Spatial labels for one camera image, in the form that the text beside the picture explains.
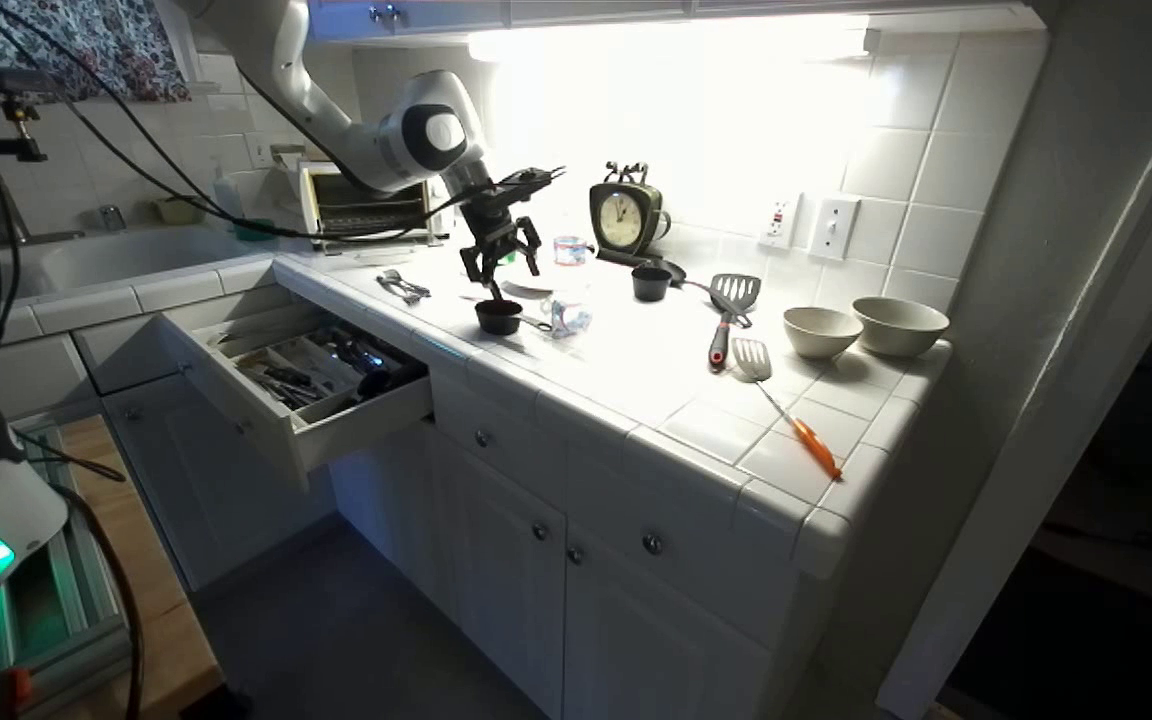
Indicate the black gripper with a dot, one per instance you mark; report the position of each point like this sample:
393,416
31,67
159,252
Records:
498,231

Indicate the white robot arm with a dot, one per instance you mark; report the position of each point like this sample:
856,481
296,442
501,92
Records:
421,133

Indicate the small black cup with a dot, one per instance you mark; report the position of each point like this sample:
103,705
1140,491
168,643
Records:
498,316

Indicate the black vintage clock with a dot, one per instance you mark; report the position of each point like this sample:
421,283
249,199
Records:
625,212

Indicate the white toaster oven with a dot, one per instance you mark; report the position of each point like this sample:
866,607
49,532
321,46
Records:
347,208

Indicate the black measuring cup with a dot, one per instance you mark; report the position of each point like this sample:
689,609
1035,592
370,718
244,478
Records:
651,283

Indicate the white open cutlery drawer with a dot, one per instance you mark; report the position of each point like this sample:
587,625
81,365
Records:
296,383

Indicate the white bowl left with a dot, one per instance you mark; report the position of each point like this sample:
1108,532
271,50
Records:
820,332

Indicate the white bowl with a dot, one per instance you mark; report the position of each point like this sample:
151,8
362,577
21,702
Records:
896,325
820,332

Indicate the white bowl right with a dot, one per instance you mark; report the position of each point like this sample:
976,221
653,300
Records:
896,325

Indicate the black handled cutlery pair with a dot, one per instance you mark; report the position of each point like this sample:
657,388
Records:
407,290

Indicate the black slotted spatula red handle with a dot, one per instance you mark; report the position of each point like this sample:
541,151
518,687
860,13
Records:
735,296

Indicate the white wall outlet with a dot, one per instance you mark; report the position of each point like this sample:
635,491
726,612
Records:
833,231

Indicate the orange handled tool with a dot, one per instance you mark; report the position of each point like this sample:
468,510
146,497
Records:
809,442

